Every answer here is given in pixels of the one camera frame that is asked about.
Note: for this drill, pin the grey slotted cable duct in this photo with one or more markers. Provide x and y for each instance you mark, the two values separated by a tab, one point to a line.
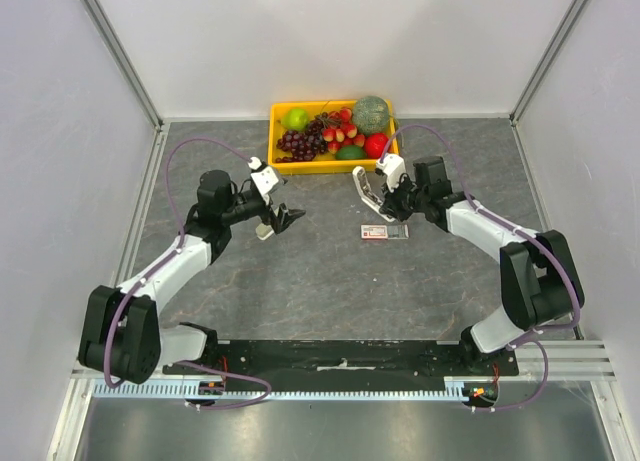
213	390

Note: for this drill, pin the white rectangular case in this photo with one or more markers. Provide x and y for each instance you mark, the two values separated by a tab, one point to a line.
264	232

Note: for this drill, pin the yellow plastic tray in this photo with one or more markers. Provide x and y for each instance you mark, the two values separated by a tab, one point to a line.
323	164

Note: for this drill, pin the dark purple grape bunch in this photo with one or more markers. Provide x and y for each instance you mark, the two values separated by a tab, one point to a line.
301	146

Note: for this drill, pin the green white stapler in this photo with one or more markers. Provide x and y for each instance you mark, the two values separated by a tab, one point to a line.
370	199

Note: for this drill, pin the green lime fruit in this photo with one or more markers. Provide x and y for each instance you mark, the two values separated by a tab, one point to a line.
350	152

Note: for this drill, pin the green pear fruit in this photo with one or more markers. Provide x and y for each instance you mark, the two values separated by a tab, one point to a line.
295	119

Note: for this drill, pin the green netted melon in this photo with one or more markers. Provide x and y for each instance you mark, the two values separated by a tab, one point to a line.
371	114

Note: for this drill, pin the red white staple box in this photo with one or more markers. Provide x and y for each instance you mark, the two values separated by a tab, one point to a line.
384	232

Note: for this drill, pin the aluminium frame rail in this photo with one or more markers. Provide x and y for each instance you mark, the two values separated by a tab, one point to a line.
430	358

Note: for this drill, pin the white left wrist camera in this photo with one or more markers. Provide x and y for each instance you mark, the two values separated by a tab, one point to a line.
266	178

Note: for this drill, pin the red strawberry cluster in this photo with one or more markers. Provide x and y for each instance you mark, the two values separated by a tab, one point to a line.
338	130

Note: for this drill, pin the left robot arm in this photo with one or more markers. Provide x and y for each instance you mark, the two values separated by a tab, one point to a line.
122	337

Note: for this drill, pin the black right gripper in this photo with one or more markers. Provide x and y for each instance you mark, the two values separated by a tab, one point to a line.
393	201

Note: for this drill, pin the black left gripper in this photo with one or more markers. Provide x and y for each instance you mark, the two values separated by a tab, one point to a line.
282	219

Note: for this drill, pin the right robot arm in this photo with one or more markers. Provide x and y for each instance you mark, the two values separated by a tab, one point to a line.
539	283

